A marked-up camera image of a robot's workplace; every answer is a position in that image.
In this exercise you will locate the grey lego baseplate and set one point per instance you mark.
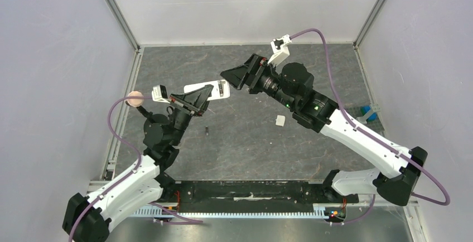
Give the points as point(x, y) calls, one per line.
point(375, 125)

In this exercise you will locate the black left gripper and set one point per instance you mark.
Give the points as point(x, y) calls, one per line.
point(196, 102)

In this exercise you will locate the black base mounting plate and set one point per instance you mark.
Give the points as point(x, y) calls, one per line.
point(252, 196)

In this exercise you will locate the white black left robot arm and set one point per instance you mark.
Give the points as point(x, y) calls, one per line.
point(94, 216)

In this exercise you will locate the black stand with pink knob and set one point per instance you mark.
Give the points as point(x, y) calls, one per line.
point(136, 100)

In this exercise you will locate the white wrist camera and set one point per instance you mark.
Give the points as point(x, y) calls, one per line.
point(159, 94)
point(280, 50)

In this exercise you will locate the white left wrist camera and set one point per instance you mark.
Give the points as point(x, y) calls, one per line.
point(159, 94)

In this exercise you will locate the white battery cover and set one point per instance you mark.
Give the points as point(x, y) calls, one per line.
point(280, 120)

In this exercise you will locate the light blue toothed cable duct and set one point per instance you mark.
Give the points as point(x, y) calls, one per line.
point(156, 212)

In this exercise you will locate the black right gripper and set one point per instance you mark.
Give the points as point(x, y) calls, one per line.
point(254, 74)

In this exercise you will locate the red and white remote control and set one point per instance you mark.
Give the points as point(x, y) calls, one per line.
point(215, 91)

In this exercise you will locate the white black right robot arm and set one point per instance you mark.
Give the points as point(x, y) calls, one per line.
point(396, 168)

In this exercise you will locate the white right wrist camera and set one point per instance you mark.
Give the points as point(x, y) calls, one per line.
point(280, 50)

